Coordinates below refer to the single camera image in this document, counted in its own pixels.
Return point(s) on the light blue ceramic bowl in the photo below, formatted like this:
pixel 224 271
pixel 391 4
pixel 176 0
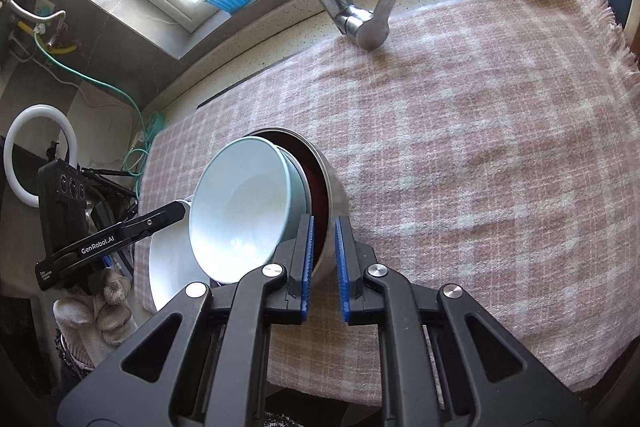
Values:
pixel 248 200

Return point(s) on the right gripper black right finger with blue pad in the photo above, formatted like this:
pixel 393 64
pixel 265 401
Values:
pixel 445 360

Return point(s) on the large white oval plate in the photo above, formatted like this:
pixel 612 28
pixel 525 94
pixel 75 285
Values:
pixel 172 265

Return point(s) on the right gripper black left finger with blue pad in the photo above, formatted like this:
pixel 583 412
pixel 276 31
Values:
pixel 202 360

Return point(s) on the large stainless steel bowl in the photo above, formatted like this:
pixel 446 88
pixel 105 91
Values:
pixel 338 206

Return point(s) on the black tripod stand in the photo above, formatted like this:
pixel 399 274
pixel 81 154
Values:
pixel 111 199

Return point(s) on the pink plaid cloth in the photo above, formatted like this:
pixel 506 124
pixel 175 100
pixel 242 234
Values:
pixel 489 143

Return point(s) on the white gloved left hand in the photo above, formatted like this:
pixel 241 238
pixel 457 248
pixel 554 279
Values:
pixel 93 327

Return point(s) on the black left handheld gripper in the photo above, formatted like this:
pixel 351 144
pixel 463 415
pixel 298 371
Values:
pixel 73 247

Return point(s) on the small red steel bowl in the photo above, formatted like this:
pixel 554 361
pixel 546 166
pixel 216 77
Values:
pixel 302 152

